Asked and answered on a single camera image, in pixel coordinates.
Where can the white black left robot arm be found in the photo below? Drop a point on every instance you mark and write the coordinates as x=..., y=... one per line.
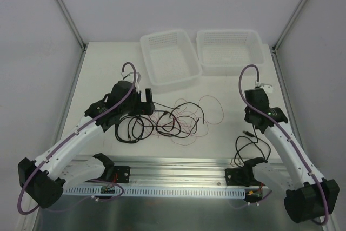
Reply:
x=46, y=177

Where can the aluminium mounting rail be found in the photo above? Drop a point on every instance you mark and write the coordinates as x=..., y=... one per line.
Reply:
x=175, y=172

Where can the white plastic basket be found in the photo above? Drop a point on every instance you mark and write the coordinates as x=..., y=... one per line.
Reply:
x=226, y=52
x=170, y=59

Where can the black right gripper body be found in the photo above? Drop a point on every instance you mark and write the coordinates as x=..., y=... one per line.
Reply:
x=257, y=94

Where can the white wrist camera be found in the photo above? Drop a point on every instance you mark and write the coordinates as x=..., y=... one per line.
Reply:
x=130, y=77
x=268, y=88

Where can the white left plastic basket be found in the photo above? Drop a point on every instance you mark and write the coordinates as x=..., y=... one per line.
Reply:
x=170, y=59

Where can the white slotted cable duct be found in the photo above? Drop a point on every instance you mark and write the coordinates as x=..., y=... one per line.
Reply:
x=147, y=191

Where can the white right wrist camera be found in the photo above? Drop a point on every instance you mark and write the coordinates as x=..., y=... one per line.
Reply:
x=268, y=88

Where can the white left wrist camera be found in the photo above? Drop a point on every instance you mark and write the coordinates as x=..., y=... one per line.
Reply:
x=130, y=77

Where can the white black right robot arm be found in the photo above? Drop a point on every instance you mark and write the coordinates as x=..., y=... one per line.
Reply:
x=309, y=195

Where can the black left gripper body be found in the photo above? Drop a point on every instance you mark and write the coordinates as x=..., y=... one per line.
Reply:
x=141, y=102

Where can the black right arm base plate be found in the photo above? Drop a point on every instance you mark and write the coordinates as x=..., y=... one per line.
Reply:
x=240, y=177

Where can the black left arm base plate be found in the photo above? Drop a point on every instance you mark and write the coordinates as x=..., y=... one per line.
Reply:
x=118, y=174

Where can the white right plastic basket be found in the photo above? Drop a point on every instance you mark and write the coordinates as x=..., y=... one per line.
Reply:
x=226, y=52

